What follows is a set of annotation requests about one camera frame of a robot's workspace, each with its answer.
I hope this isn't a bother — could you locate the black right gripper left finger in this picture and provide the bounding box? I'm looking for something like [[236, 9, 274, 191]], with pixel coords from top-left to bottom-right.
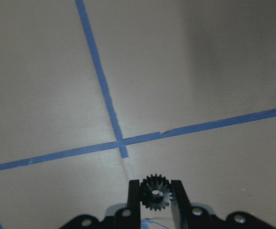
[[114, 180, 141, 229]]

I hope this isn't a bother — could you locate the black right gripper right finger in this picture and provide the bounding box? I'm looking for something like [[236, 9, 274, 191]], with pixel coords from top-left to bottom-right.
[[171, 180, 211, 229]]

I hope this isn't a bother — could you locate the black bearing gear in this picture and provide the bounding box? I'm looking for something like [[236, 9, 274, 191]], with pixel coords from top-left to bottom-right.
[[140, 174, 173, 211]]

